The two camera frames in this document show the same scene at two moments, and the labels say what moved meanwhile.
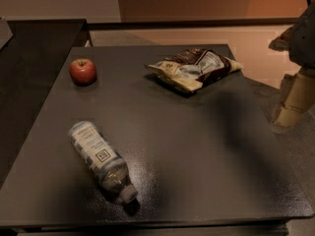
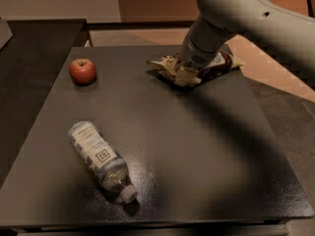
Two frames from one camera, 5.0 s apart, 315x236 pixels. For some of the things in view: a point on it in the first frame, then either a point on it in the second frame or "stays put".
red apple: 83,72 stays put
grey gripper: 304,38 -> 193,57
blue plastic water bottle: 106,163 stays put
